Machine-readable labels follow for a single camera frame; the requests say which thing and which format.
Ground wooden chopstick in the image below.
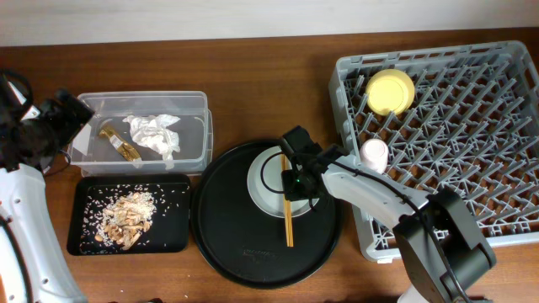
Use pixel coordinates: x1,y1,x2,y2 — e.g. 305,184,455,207
281,154,294,247
283,199,294,247

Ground white round plate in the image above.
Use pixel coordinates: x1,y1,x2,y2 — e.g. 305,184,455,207
246,145,323,219

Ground pink cup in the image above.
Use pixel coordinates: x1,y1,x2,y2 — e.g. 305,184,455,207
360,139,389,173

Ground yellow bowl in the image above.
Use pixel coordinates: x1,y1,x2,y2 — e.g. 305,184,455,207
366,69,415,116

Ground gold foil wrapper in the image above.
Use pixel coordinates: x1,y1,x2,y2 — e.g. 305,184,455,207
99,125,141,162

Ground white napkin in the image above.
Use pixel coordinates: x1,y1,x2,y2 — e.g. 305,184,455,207
122,114,180,161

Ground food scraps with rice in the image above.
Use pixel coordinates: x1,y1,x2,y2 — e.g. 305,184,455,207
93,189,157,254

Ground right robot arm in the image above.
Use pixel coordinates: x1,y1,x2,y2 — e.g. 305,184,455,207
279,126,496,302

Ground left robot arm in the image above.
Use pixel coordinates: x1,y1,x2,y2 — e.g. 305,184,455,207
1,69,94,302

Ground clear plastic waste bin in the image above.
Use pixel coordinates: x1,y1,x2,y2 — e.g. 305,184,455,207
67,91,213,177

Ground grey dishwasher rack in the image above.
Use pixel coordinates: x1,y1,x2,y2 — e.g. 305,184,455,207
328,41,538,247

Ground white label on bin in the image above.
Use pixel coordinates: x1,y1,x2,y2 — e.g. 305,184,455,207
72,124,92,156

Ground round black serving tray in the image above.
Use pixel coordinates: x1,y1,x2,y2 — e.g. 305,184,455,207
190,140,344,289

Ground black rectangular tray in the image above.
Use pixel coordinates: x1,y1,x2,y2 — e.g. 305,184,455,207
67,174,190,256

